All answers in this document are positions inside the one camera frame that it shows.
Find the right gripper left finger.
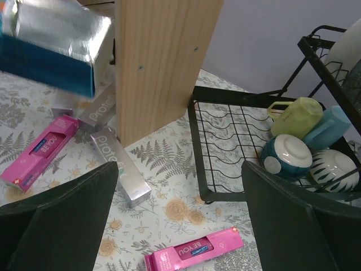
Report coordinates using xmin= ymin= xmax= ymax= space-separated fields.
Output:
xmin=1 ymin=161 xmax=118 ymax=270

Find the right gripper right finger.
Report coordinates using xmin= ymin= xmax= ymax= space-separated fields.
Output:
xmin=241 ymin=161 xmax=360 ymax=270

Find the silver blue R.O toothpaste box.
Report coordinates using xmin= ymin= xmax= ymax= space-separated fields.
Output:
xmin=1 ymin=1 xmax=115 ymax=98

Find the wooden two-tier shelf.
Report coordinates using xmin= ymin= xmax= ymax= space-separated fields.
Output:
xmin=114 ymin=1 xmax=223 ymax=146

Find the pink toothpaste box centre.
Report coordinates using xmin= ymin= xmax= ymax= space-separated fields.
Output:
xmin=1 ymin=115 xmax=79 ymax=192

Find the pink toothpaste box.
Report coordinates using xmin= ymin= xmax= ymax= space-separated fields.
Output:
xmin=1 ymin=115 xmax=79 ymax=192
xmin=144 ymin=226 xmax=244 ymax=271

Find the black striped white bowl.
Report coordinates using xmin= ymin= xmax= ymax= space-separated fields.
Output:
xmin=310 ymin=149 xmax=359 ymax=193

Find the teal spotted bowl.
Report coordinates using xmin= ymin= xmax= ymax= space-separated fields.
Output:
xmin=261 ymin=134 xmax=312 ymax=180

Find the pink toothpaste box right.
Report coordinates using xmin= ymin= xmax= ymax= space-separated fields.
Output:
xmin=144 ymin=226 xmax=244 ymax=271

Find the green mug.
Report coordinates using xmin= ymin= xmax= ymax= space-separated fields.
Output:
xmin=267 ymin=97 xmax=323 ymax=139

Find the blue mug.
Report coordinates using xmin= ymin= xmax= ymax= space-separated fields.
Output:
xmin=302 ymin=106 xmax=351 ymax=151

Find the floral table mat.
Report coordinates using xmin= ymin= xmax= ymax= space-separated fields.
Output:
xmin=1 ymin=73 xmax=262 ymax=270

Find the silver Protect toothpaste box upright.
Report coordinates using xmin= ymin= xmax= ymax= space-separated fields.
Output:
xmin=78 ymin=89 xmax=116 ymax=133

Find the silver toothpaste box slanted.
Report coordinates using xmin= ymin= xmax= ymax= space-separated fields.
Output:
xmin=51 ymin=91 xmax=77 ymax=117

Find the grey speckled plate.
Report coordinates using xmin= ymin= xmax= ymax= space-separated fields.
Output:
xmin=342 ymin=60 xmax=361 ymax=91

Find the white plate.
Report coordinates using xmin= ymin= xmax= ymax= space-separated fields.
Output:
xmin=324 ymin=19 xmax=361 ymax=72

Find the black wire dish rack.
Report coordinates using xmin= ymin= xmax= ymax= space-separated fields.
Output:
xmin=188 ymin=25 xmax=360 ymax=204

